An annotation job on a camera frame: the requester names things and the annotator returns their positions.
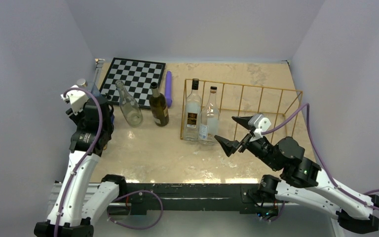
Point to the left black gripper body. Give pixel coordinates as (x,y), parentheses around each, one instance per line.
(79,119)

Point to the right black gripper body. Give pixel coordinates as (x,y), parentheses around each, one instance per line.
(259,147)

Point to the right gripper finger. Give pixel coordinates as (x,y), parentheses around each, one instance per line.
(243,121)
(229,147)

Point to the round clear bottle cork cap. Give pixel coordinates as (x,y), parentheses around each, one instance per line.
(209,122)

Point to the blue dash bottle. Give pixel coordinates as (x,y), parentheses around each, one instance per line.
(92,87)

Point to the clear round glass bottle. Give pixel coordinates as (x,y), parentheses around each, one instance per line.
(129,106)

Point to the square clear bottle black cap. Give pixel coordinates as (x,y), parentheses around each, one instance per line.
(192,112)

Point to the dark green wine bottle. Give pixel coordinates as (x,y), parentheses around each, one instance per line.
(158,106)

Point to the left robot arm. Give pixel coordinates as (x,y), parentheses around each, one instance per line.
(72,215)

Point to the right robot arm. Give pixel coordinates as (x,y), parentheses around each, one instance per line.
(302,181)

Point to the black white chessboard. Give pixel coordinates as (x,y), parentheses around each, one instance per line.
(137,75)

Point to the purple cylinder tool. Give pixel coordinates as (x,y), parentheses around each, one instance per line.
(168,89)

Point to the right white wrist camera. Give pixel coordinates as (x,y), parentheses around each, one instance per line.
(258,124)

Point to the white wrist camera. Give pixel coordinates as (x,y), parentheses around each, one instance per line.
(76,98)
(258,124)

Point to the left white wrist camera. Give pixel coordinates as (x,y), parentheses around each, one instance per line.
(76,98)

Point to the gold wire wine rack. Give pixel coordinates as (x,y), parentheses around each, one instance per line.
(237,99)

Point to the aluminium rail left edge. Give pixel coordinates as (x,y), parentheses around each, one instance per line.
(99,62)

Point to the black base frame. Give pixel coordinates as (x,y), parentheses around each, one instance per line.
(243,198)

